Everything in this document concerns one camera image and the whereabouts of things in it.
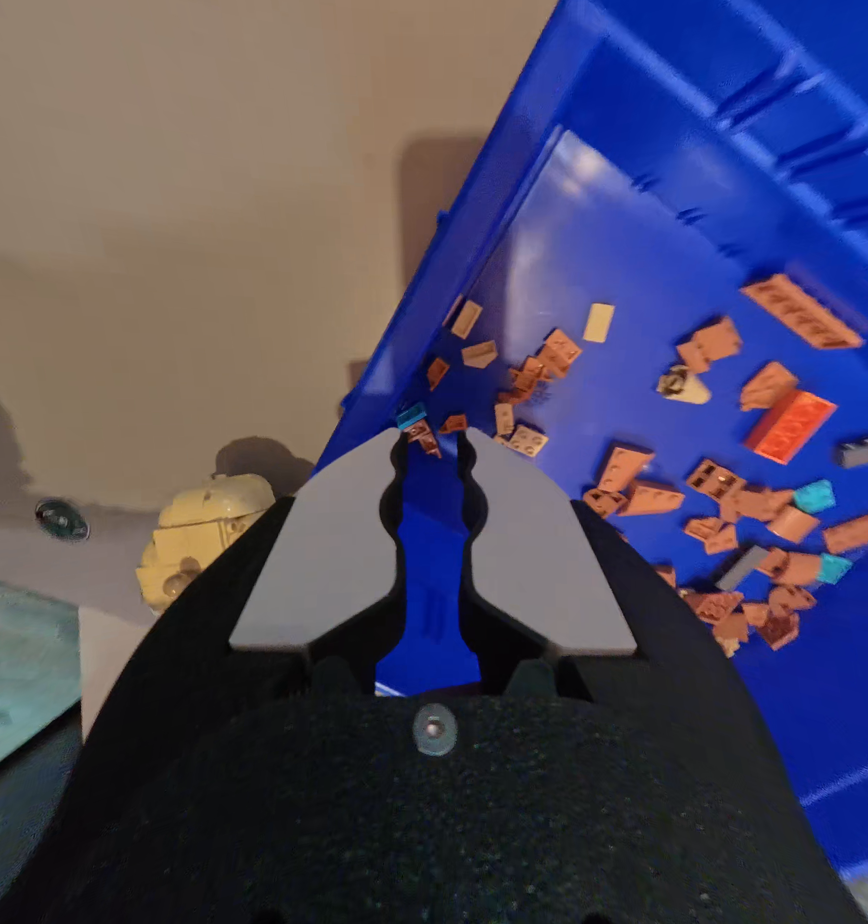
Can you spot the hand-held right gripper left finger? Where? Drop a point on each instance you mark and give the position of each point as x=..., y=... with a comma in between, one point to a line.
x=318, y=563

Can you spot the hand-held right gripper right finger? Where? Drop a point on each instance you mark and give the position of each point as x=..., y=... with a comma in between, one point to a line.
x=542, y=570

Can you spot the pile of lego pieces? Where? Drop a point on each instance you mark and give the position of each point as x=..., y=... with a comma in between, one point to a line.
x=787, y=426

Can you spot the blue plastic bin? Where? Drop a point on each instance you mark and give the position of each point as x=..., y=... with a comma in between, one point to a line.
x=657, y=180

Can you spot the tan lego build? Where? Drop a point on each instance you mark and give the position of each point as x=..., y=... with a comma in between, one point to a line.
x=210, y=505

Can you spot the dark round lego piece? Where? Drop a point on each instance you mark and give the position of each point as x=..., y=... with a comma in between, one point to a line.
x=62, y=520

